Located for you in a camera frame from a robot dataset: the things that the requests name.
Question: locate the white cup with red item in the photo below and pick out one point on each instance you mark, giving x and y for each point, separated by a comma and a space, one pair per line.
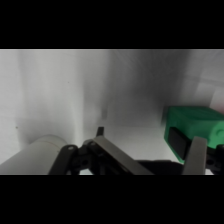
31, 156

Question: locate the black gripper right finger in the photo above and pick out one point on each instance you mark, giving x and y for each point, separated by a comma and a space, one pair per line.
191, 151

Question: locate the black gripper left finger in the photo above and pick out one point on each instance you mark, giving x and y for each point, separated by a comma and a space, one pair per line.
113, 156

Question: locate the green cube block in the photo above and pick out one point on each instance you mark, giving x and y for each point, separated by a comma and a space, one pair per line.
196, 121

